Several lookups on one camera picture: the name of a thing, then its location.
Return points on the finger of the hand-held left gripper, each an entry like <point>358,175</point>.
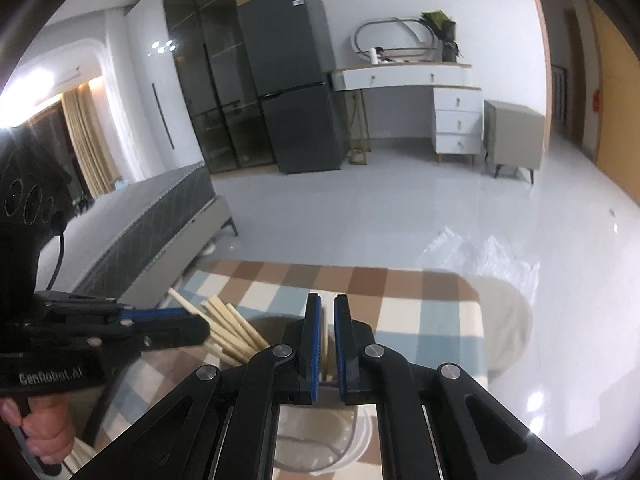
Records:
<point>160,315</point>
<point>170,335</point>

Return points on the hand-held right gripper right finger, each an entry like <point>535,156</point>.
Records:
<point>341,345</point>

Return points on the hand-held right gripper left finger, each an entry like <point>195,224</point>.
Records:
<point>314,345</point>

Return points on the wooden chopstick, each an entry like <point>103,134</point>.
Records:
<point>182,301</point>

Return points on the bundle of wooden chopsticks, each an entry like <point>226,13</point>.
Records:
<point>235,330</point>

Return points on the white grey utensil holder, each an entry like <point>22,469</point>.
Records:
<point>320,435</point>

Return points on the person's left hand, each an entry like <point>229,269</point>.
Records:
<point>45,425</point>

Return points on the checked brown blue cloth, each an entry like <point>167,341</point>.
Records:
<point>400,305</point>

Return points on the dark grey quilted mattress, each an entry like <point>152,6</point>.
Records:
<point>150,210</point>

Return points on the small black object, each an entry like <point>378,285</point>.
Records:
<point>84,205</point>

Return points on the clear plastic bag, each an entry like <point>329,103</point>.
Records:
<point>480,260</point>

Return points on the white round stool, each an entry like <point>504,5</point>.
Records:
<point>505,320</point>

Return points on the beige curtain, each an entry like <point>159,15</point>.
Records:
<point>87,135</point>

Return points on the white wardrobe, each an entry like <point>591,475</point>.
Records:
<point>145,110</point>

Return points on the dark glass window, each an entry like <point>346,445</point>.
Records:
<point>55,135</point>

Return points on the dark glass cabinet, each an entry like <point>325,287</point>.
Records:
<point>210,60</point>

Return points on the grey nightstand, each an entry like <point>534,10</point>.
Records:
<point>515,135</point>

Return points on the white dressing table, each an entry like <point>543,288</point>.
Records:
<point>400,77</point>

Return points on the dark grey refrigerator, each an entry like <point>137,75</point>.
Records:
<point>290,60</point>

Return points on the small white bottle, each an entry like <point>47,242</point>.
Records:
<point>373,56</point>

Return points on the oval mirror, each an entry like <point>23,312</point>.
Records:
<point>395,35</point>

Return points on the green potted plant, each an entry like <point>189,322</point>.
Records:
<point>440,20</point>

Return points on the small red object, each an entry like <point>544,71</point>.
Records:
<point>596,100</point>

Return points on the wooden door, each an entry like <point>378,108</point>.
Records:
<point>620,110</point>

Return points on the grey bed frame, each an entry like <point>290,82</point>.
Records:
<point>190,240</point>

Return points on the wooden door frame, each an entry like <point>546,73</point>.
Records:
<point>542,60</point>

